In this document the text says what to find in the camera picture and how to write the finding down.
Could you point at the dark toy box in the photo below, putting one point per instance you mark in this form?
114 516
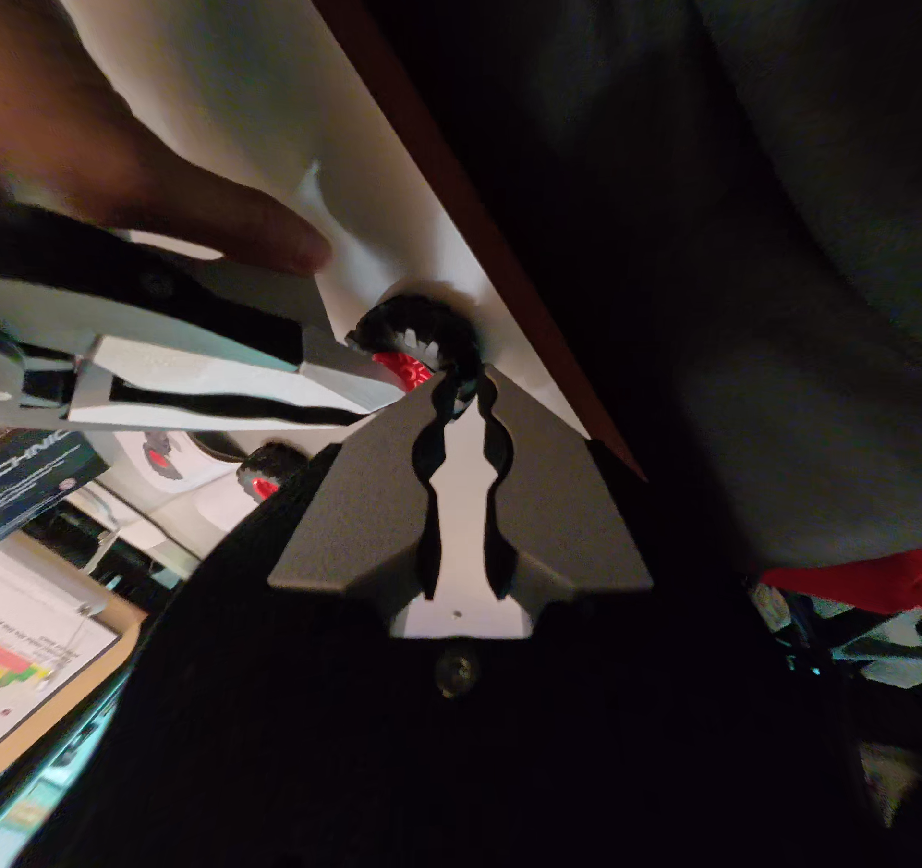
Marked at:
43 472

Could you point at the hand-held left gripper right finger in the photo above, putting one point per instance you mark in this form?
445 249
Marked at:
569 529

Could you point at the red cloth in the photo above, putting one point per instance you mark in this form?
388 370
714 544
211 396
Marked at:
857 580

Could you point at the white desk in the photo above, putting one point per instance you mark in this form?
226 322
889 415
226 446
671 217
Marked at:
216 54

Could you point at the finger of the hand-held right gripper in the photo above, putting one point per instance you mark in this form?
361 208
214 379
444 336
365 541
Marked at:
144 418
180 360

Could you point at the person's right hand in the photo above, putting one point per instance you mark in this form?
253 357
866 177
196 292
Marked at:
108 162

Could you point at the person's dark trousers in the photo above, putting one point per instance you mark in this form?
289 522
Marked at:
756 234

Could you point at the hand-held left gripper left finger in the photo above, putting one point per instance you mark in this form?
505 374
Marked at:
353 522

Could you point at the black toy wheel red hub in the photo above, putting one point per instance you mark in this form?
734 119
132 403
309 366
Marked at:
270 468
446 335
160 456

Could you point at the white printed paper sheet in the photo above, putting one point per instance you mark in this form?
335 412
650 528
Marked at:
50 623

